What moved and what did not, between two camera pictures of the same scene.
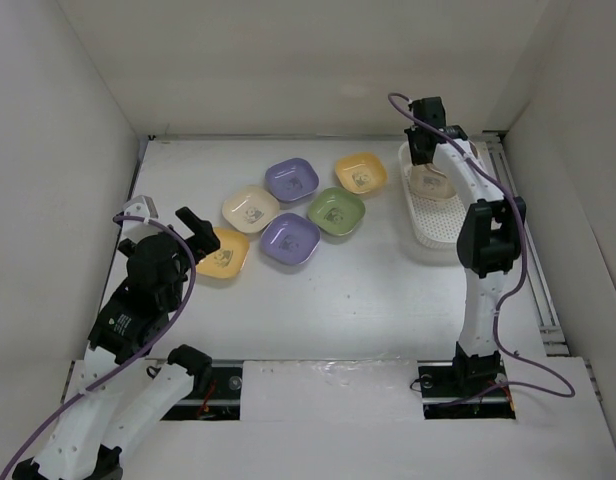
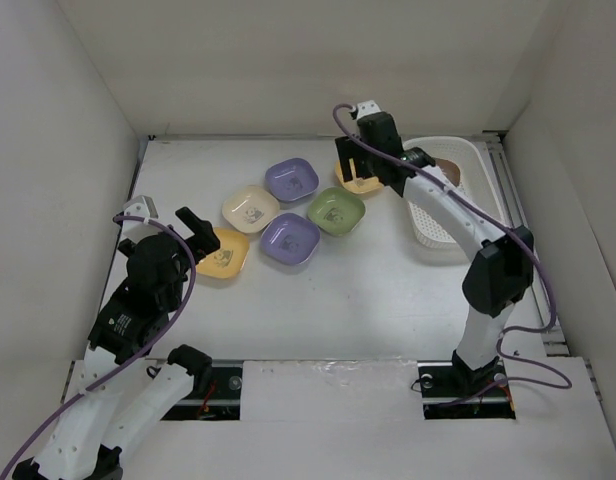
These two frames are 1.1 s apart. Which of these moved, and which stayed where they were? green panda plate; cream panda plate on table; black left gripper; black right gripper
Moved: black right gripper
Stayed: green panda plate; cream panda plate on table; black left gripper
